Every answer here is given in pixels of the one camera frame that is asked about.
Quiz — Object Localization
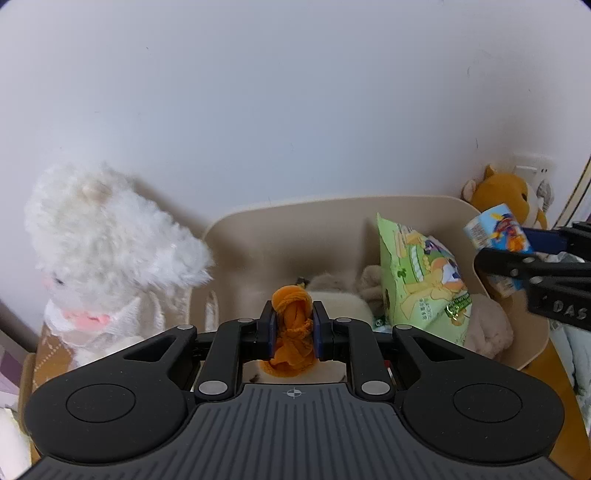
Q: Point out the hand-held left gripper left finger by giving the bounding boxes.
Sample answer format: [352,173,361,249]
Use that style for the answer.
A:
[99,300,278,402]

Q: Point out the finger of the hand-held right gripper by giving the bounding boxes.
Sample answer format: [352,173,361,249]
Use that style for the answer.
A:
[522,222,591,264]
[473,247,591,296]

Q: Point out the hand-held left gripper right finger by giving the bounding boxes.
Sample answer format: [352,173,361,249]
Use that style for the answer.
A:
[311,301,490,402]

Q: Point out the orange scrunchie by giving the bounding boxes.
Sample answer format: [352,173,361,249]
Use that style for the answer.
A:
[261,285,319,380]

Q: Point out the small blue snack packet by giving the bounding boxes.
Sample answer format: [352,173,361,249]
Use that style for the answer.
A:
[463,203,536,298]

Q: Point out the beige plastic bin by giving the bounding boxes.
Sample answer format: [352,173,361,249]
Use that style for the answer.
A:
[187,195,550,384]

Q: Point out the white rounded plush item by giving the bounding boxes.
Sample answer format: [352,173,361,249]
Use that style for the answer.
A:
[307,290,375,326]

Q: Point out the grey fluffy scrunchie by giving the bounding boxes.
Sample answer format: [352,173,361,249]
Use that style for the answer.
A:
[307,272,365,294]

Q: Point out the large beige fluffy scrunchie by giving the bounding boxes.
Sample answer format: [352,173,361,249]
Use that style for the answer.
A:
[464,293,514,358]

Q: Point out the orange plush hamster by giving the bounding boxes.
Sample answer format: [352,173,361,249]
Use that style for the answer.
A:
[462,164,552,232]

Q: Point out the small beige fluffy scrunchie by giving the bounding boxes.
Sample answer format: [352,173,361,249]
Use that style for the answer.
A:
[360,265,384,315]

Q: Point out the light green snack bag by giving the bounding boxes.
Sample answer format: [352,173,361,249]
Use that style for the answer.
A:
[375,212,476,347]

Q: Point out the white plush lamb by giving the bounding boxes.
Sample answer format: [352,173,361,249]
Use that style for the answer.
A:
[23,161,215,370]

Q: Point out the brown patterned cloth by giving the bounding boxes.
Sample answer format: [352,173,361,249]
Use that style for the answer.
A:
[18,320,84,416]

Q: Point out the purple item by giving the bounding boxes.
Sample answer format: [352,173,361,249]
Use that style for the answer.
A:
[0,346,21,411]

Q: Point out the cream door frame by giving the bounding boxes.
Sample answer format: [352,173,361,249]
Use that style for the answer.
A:
[549,157,591,229]

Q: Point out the white wall socket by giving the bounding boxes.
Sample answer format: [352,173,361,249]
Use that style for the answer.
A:
[508,152,555,185]

